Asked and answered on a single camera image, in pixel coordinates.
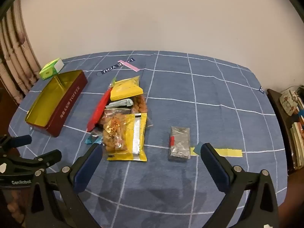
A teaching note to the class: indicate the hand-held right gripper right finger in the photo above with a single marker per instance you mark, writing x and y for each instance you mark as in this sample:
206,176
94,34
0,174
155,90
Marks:
213,168

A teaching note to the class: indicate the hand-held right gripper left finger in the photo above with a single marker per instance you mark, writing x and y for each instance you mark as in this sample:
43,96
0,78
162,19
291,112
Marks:
87,168

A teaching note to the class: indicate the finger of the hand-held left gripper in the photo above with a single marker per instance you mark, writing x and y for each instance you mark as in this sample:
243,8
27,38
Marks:
19,140
47,157

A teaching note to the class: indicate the blue candy wrapper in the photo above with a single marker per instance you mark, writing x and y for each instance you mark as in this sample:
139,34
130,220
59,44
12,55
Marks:
91,139

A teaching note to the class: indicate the clear fried twist snack packet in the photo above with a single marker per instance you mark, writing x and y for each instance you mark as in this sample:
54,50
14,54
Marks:
115,135

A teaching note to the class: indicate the large yellow white-striped packet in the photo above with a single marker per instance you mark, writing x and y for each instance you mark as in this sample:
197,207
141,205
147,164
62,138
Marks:
140,147

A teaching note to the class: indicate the dark red tin box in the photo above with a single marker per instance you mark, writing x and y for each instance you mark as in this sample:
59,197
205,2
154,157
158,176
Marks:
68,104

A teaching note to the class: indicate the small yellow snack packet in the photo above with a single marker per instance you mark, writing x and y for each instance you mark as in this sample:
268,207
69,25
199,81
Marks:
125,90

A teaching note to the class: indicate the brown wooden door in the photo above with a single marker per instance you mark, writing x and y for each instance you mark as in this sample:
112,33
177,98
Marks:
7,109

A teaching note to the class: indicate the silver foil snack packet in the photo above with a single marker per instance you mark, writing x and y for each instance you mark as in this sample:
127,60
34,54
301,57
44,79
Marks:
179,144

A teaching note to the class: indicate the long red snack packet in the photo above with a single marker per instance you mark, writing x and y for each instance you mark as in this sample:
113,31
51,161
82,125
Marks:
98,110

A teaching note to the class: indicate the silver green snack packet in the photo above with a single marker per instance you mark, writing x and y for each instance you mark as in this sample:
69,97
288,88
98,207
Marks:
120,103

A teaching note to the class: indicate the green tissue pack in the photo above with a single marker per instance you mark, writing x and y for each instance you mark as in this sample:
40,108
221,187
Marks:
51,69

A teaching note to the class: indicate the clear packet of orange nuts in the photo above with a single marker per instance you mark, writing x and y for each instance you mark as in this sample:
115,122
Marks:
139,105

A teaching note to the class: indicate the blue checked tablecloth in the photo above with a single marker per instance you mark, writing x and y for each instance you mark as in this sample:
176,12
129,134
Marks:
166,99

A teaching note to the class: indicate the stack of books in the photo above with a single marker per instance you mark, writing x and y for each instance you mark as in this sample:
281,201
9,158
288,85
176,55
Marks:
298,142

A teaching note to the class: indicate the green candy wrapper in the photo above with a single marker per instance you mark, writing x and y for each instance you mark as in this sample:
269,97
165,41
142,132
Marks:
113,82

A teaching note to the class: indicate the floral box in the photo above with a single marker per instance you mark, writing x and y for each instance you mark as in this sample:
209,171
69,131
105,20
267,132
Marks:
288,102

